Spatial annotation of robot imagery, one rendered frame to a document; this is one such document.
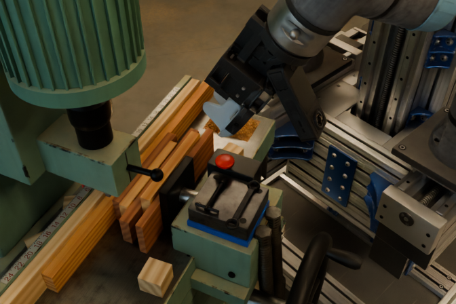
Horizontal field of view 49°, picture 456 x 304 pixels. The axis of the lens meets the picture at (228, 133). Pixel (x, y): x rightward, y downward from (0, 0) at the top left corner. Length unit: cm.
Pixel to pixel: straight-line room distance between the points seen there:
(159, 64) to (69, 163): 211
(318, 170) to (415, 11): 89
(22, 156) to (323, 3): 48
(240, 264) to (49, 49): 41
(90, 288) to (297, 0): 51
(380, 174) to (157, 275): 69
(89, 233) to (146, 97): 185
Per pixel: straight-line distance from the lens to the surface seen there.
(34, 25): 56
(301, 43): 56
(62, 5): 55
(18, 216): 99
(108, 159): 73
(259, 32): 60
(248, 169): 78
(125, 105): 258
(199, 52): 294
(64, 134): 79
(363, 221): 142
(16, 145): 77
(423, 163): 114
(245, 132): 100
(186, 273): 81
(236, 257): 76
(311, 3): 54
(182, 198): 82
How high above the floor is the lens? 157
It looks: 41 degrees down
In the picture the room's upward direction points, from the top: straight up
